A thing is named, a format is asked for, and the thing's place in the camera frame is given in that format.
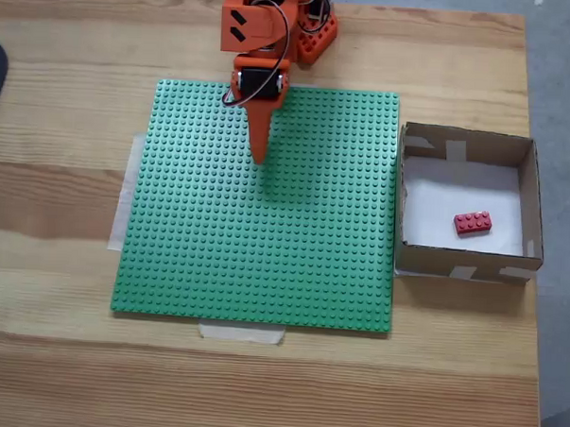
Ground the red lego block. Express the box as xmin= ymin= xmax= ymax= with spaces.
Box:
xmin=452 ymin=209 xmax=495 ymax=240

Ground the open cardboard box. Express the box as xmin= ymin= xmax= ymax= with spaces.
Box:
xmin=392 ymin=121 xmax=550 ymax=286

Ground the white paper sheet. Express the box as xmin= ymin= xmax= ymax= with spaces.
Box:
xmin=399 ymin=155 xmax=528 ymax=257

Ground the green lego baseplate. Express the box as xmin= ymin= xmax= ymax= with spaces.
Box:
xmin=108 ymin=77 xmax=404 ymax=336

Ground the black controller board with cables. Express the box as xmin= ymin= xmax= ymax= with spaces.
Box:
xmin=305 ymin=0 xmax=334 ymax=24

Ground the masking tape strip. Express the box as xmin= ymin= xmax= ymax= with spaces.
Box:
xmin=197 ymin=320 xmax=288 ymax=346
xmin=107 ymin=129 xmax=147 ymax=254

